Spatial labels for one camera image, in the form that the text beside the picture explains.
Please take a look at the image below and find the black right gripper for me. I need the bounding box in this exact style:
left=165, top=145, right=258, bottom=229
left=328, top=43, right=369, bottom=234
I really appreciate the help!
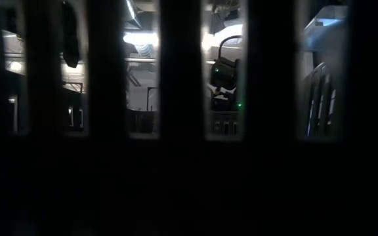
left=209, top=56, right=242, bottom=113

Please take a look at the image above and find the black slotted plastic basket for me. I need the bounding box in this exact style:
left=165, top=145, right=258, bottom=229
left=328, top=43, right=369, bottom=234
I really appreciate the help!
left=0, top=0, right=378, bottom=236

